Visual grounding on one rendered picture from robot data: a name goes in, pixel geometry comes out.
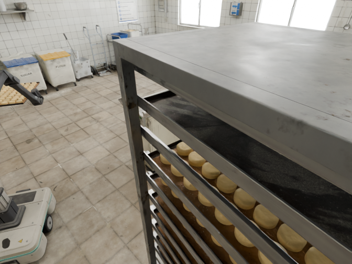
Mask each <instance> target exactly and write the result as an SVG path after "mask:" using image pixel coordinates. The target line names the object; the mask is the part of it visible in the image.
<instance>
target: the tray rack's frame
mask: <svg viewBox="0 0 352 264"><path fill-rule="evenodd" d="M126 39H128V40H130V41H122V42H118V47H119V55H120V57H121V58H123V59H124V60H126V61H128V62H130V63H132V64H134V65H136V66H138V67H139V68H141V69H143V70H145V71H147V72H149V73H151V74H153V75H154V76H156V77H158V78H160V79H162V80H164V81H166V82H168V83H169V84H171V85H173V86H175V87H177V88H179V89H181V90H183V91H184V92H186V93H188V94H190V95H192V96H194V97H196V98H198V99H199V100H201V101H203V102H205V103H206V104H208V105H210V106H212V107H214V108H216V109H218V110H220V111H222V112H223V113H225V114H227V115H229V116H231V117H233V118H235V119H237V120H238V121H240V122H242V123H244V124H246V125H248V126H250V127H251V128H253V129H255V130H257V131H259V132H261V133H263V134H265V135H267V136H268V137H270V138H272V139H274V140H276V141H278V142H280V143H282V144H283V145H285V146H287V147H289V148H291V149H293V150H295V151H297V152H298V153H300V154H302V155H304V156H306V157H308V158H310V159H312V160H313V161H315V162H317V163H319V164H321V165H323V166H325V167H327V168H328V169H330V170H332V171H334V172H336V173H338V174H340V175H342V176H343V177H345V178H347V179H349V180H351V181H352V34H347V33H342V32H334V31H326V30H317V29H309V28H301V27H292V26H284V25H276V24H268V23H259V24H255V23H242V24H234V25H226V26H217V27H210V28H201V29H193V30H185V31H176V32H168V33H163V34H155V35H146V36H139V37H130V38H126Z"/></svg>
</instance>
